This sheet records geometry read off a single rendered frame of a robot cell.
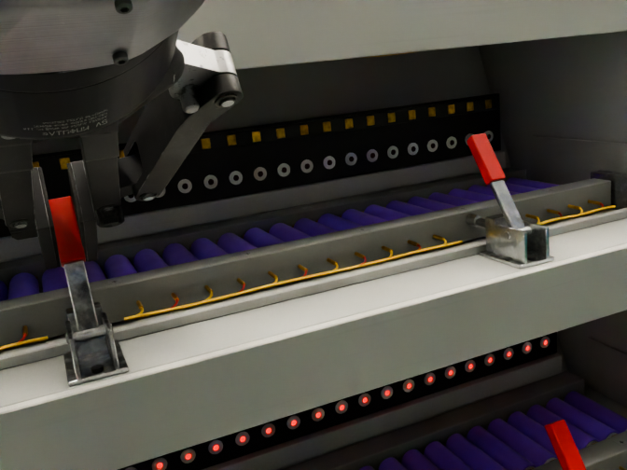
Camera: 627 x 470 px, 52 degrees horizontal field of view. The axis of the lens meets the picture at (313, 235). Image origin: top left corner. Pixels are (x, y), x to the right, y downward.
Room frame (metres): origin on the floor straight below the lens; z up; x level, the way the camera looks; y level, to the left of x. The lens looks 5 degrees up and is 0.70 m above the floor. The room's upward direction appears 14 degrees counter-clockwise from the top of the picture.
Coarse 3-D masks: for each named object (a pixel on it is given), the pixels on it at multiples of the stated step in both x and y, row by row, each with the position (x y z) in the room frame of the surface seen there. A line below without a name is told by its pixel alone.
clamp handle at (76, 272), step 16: (64, 208) 0.33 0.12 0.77; (64, 224) 0.33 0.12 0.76; (64, 240) 0.32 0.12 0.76; (80, 240) 0.33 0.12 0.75; (64, 256) 0.32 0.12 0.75; (80, 256) 0.32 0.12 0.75; (80, 272) 0.32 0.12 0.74; (80, 288) 0.32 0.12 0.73; (80, 304) 0.32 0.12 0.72; (80, 320) 0.32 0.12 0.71; (96, 320) 0.32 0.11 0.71
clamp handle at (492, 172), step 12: (468, 144) 0.43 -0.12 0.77; (480, 144) 0.43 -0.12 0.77; (480, 156) 0.43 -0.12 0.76; (492, 156) 0.43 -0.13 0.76; (480, 168) 0.43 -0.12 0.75; (492, 168) 0.42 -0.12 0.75; (492, 180) 0.42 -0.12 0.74; (504, 192) 0.42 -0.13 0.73; (504, 204) 0.42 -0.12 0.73; (504, 216) 0.42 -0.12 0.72; (516, 216) 0.42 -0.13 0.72; (516, 228) 0.42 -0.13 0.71
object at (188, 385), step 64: (320, 192) 0.53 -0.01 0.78; (0, 256) 0.45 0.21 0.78; (576, 256) 0.42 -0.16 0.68; (256, 320) 0.37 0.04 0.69; (320, 320) 0.36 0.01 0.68; (384, 320) 0.36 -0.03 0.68; (448, 320) 0.38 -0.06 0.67; (512, 320) 0.40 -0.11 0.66; (576, 320) 0.43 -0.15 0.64; (0, 384) 0.32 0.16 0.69; (64, 384) 0.31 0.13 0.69; (128, 384) 0.31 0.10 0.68; (192, 384) 0.32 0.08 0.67; (256, 384) 0.34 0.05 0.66; (320, 384) 0.36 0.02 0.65; (384, 384) 0.37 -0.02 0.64; (0, 448) 0.29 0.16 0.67; (64, 448) 0.31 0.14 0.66; (128, 448) 0.32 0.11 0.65
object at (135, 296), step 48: (528, 192) 0.50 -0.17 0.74; (576, 192) 0.50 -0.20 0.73; (336, 240) 0.42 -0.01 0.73; (384, 240) 0.44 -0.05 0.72; (432, 240) 0.45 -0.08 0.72; (96, 288) 0.37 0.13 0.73; (144, 288) 0.38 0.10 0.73; (192, 288) 0.39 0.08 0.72; (240, 288) 0.40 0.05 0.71; (0, 336) 0.35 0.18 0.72; (48, 336) 0.36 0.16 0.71
